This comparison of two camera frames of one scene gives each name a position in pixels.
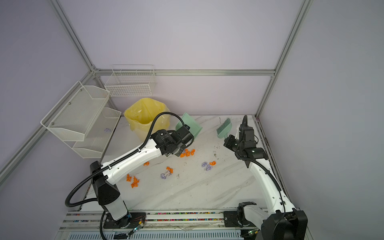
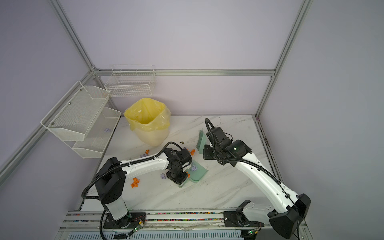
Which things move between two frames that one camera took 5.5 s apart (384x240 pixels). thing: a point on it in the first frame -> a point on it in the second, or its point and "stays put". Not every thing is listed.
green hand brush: [224, 129] -> [201, 142]
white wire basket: [131, 80] stays put
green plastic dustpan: [195, 127] -> [197, 171]
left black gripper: [181, 150] -> [179, 181]
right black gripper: [228, 140] -> [205, 155]
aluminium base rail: [89, 225] stays put
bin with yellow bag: [141, 114] stays put
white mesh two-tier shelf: [81, 120] stays put
